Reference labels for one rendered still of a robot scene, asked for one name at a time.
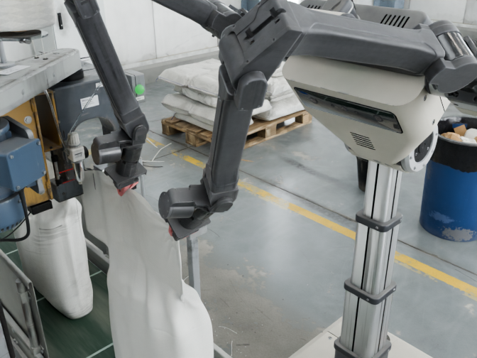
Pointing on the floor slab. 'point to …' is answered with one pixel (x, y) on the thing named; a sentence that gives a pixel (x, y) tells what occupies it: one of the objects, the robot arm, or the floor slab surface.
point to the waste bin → (451, 185)
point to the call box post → (194, 264)
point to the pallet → (196, 133)
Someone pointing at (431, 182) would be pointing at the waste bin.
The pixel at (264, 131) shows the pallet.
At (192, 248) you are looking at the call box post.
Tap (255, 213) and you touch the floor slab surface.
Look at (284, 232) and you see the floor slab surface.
